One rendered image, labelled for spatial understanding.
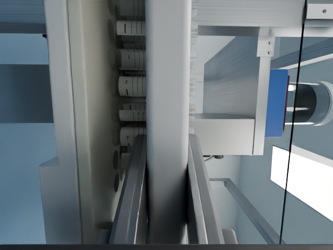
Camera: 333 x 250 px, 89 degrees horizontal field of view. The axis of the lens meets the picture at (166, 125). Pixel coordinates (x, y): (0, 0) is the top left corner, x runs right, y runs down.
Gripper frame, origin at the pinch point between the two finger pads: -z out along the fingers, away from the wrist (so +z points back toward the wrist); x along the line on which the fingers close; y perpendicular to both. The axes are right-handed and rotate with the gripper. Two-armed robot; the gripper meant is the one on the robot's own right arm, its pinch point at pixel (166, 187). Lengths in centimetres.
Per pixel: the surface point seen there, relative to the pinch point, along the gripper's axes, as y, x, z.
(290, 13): -2.8, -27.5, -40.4
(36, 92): 21, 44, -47
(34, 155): 102, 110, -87
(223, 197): 386, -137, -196
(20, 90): 20, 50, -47
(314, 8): -4, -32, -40
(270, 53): 6.0, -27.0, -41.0
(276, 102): 19, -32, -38
